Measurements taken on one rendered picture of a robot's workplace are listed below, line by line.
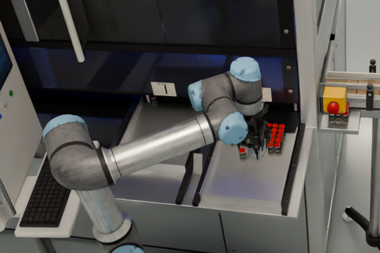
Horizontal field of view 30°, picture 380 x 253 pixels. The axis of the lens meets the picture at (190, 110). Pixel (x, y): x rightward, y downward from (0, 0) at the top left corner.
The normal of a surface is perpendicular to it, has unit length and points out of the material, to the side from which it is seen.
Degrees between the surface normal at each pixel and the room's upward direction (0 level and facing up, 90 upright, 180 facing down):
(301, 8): 90
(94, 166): 39
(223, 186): 0
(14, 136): 90
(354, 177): 0
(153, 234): 90
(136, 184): 0
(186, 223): 90
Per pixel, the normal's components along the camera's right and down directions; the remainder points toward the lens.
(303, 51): -0.26, 0.66
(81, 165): -0.16, -0.25
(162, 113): -0.15, -0.75
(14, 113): 0.98, -0.03
